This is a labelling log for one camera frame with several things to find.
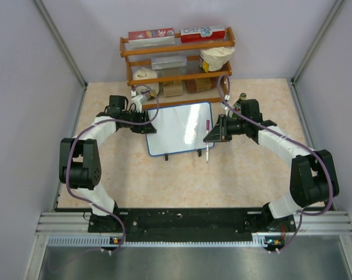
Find white flour bag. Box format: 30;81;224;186
199;47;235;72
133;67;160;98

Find magenta capped whiteboard marker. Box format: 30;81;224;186
205;119;210;163

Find white flour bag left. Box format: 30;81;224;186
133;67;160;98

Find brown brick-pattern box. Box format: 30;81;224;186
185;78;218;93

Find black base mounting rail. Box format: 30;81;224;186
88;208;295;243

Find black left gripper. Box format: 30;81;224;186
120;108;155;134

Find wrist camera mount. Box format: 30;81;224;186
221;94;231;116
130;90;151;112

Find red foil roll box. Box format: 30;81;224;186
128;28;176;48

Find blue framed whiteboard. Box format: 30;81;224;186
146;101;215;157

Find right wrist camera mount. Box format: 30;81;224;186
221;94;231;116

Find green glass Perrier bottle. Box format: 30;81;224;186
233;93;247;114

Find clear plastic container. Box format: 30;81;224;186
151;55;187;75

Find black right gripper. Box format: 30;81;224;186
204;114;249;143

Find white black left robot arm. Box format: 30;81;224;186
59;94;158;232

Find white flour bag right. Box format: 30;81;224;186
199;47;235;72

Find orange wooden shelf rack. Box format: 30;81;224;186
120;27;235;106

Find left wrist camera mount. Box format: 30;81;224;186
130;90;151;112

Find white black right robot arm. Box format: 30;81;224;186
203;99;340;231

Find red white wrap box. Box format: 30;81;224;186
180;25;225;43

